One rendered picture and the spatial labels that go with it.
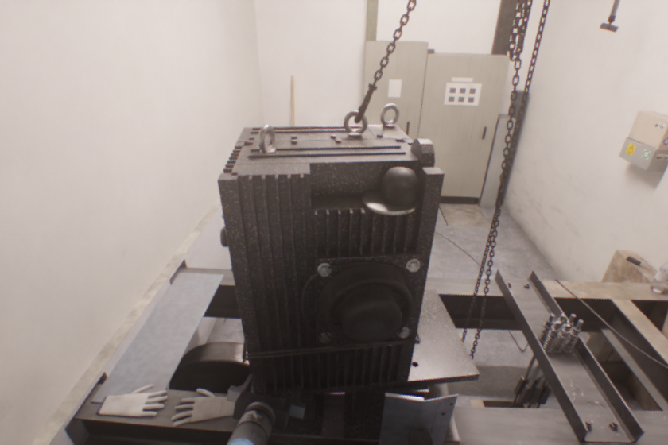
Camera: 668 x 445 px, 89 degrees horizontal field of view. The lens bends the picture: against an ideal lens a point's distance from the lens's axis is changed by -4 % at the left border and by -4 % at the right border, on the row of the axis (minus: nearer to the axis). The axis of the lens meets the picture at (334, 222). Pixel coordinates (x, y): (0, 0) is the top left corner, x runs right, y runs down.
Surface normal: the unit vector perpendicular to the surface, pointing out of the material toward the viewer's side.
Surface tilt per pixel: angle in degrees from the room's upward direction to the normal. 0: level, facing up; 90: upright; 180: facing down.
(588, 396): 0
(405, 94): 90
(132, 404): 0
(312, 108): 90
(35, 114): 90
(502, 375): 0
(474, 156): 90
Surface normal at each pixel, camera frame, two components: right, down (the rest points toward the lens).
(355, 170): 0.09, 0.49
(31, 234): 1.00, 0.04
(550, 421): 0.00, -0.87
